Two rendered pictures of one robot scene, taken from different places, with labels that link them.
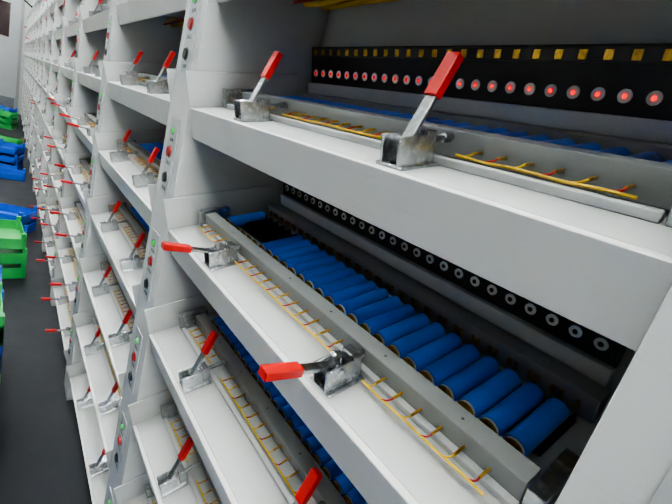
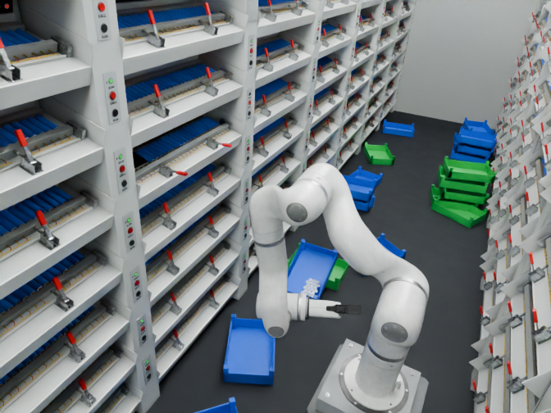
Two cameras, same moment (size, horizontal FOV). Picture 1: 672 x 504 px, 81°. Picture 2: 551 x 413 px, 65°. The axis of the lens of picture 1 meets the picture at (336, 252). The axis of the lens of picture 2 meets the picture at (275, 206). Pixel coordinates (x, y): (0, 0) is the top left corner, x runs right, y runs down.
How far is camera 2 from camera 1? 162 cm
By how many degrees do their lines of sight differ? 103
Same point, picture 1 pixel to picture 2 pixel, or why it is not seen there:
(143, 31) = not seen: outside the picture
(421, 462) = (225, 138)
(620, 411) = (243, 102)
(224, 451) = (194, 209)
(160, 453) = (161, 282)
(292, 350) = (206, 153)
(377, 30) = not seen: hidden behind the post
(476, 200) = (229, 91)
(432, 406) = (218, 130)
